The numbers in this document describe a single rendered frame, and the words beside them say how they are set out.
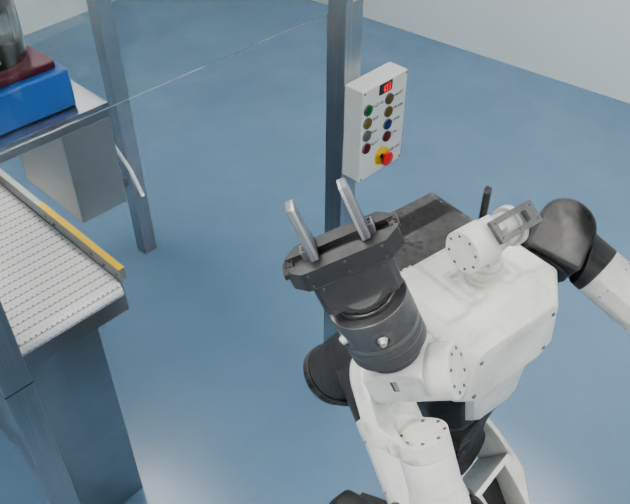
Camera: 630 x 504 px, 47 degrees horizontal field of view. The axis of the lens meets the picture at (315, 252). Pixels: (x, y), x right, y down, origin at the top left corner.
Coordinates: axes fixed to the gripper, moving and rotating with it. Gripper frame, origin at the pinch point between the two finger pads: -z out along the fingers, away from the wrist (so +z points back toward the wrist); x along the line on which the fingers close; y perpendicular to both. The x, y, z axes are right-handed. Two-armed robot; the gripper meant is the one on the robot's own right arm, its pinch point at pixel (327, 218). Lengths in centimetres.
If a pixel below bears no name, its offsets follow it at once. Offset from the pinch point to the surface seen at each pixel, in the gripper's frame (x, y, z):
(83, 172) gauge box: -46, -67, 10
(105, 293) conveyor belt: -60, -72, 39
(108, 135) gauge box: -39, -71, 7
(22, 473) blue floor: -137, -103, 105
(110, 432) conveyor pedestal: -92, -87, 89
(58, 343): -74, -67, 43
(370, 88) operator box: 10, -103, 34
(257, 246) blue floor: -58, -205, 123
